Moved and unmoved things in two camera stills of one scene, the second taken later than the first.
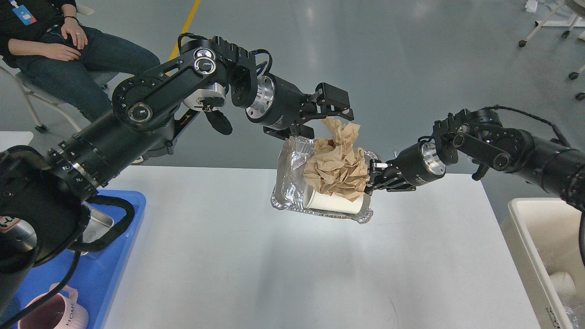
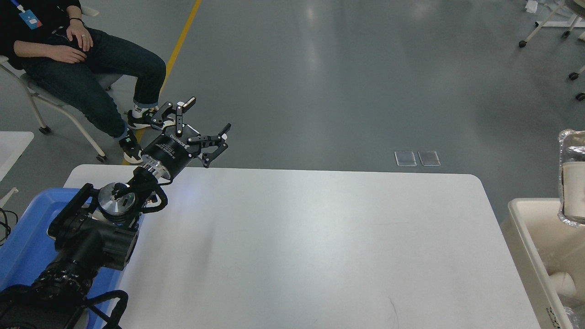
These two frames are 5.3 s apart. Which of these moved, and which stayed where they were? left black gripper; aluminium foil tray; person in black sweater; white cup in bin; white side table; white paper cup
Moved: aluminium foil tray; left black gripper; white paper cup
Stayed: white cup in bin; white side table; person in black sweater
